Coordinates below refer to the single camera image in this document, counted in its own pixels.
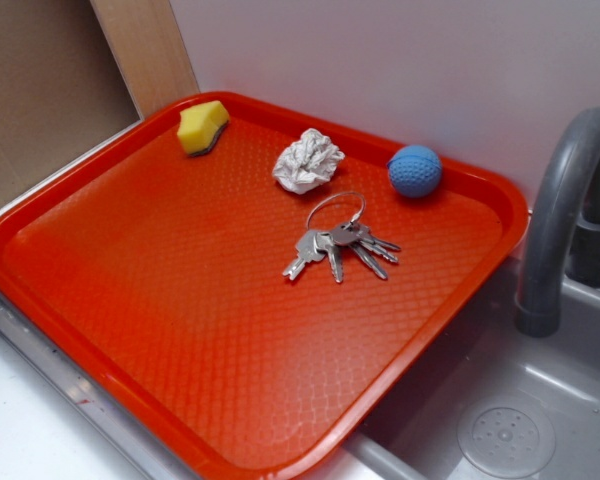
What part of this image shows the blue dimpled ball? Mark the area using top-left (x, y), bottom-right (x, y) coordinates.
top-left (387, 145), bottom-right (443, 198)

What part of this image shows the silver key far left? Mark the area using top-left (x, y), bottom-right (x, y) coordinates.
top-left (283, 229), bottom-right (326, 281)

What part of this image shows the sink drain strainer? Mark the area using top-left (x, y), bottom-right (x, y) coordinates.
top-left (457, 395), bottom-right (556, 479)

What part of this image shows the brown cardboard panel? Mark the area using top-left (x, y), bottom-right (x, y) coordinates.
top-left (0, 1), bottom-right (138, 208)

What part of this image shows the orange plastic tray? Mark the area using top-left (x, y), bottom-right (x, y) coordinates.
top-left (0, 92), bottom-right (528, 479)

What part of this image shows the silver key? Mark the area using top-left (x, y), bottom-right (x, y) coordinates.
top-left (350, 223), bottom-right (401, 263)
top-left (320, 232), bottom-right (344, 283)
top-left (283, 229), bottom-right (326, 281)
top-left (330, 223), bottom-right (389, 280)

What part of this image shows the crumpled white paper ball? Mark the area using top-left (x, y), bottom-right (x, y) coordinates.
top-left (272, 128), bottom-right (345, 195)

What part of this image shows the silver key right lower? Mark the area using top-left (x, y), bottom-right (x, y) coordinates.
top-left (330, 223), bottom-right (389, 280)

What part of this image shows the silver key right upper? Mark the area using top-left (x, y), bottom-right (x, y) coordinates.
top-left (350, 223), bottom-right (401, 263)

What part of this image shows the silver key centre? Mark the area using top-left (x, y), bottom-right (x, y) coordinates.
top-left (320, 232), bottom-right (344, 283)

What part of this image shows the silver key ring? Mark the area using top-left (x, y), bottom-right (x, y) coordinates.
top-left (306, 191), bottom-right (368, 231)

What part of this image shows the grey plastic sink basin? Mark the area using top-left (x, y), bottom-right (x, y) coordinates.
top-left (347, 209), bottom-right (600, 480)

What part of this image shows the yellow sponge with green pad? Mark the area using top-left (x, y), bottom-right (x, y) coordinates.
top-left (177, 100), bottom-right (230, 156)

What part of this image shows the wooden board strip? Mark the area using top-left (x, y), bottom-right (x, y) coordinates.
top-left (91, 0), bottom-right (199, 118)

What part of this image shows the grey plastic faucet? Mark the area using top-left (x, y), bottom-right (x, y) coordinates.
top-left (516, 107), bottom-right (600, 337)

